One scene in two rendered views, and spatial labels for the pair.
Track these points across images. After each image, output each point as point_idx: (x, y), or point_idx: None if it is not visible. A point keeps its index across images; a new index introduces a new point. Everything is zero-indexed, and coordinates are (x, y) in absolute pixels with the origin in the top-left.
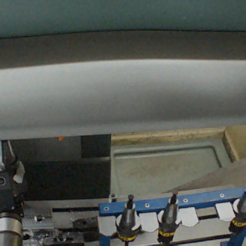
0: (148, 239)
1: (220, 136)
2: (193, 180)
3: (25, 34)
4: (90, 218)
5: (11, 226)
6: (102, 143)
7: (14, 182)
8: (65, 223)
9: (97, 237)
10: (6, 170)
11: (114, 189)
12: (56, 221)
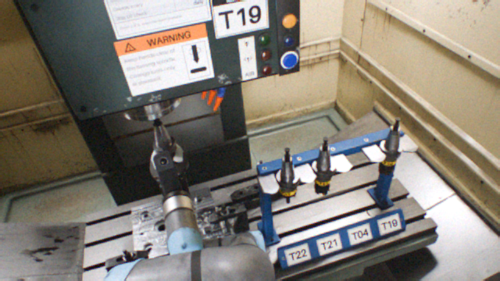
0: (299, 197)
1: (332, 105)
2: (320, 144)
3: None
4: (245, 188)
5: (181, 203)
6: (239, 124)
7: (175, 163)
8: (223, 199)
9: (254, 205)
10: (166, 151)
11: (253, 164)
12: (214, 200)
